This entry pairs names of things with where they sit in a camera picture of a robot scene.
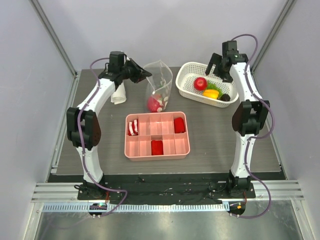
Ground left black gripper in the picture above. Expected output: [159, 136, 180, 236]
[119, 58, 152, 84]

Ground clear zip top bag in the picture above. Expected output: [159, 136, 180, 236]
[144, 60, 173, 112]

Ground green toy grapes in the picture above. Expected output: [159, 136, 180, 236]
[206, 81, 222, 94]

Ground yellow toy pepper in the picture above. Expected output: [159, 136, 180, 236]
[202, 89, 220, 100]

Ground red toy strawberry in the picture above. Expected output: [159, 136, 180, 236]
[147, 94, 169, 113]

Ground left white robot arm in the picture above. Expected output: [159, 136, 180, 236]
[66, 51, 152, 200]

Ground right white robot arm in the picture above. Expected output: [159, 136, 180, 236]
[205, 40, 270, 198]

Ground dark brown toy food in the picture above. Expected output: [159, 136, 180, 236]
[219, 93, 231, 102]

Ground white perforated plastic basket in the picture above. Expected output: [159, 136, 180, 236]
[175, 62, 239, 108]

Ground white rolled cloth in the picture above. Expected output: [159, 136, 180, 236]
[110, 83, 127, 105]

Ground pink compartment tray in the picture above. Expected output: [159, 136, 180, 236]
[124, 111, 191, 162]

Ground red white striped sock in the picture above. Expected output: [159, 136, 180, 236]
[128, 119, 139, 136]

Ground red cloth roll upper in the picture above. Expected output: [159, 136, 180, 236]
[173, 117, 186, 134]

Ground red cloth roll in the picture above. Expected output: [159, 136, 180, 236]
[173, 117, 186, 134]
[151, 140, 164, 156]

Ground red cloth roll lower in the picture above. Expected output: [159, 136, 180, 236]
[151, 140, 164, 156]

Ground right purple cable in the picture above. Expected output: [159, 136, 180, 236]
[229, 34, 276, 219]

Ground purple cable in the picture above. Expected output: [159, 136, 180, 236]
[76, 57, 129, 217]
[229, 34, 276, 219]

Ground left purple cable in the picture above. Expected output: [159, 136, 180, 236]
[76, 57, 129, 217]

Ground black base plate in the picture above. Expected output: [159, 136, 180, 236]
[74, 173, 256, 206]

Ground white slotted cable duct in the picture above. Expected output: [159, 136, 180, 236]
[42, 202, 230, 213]

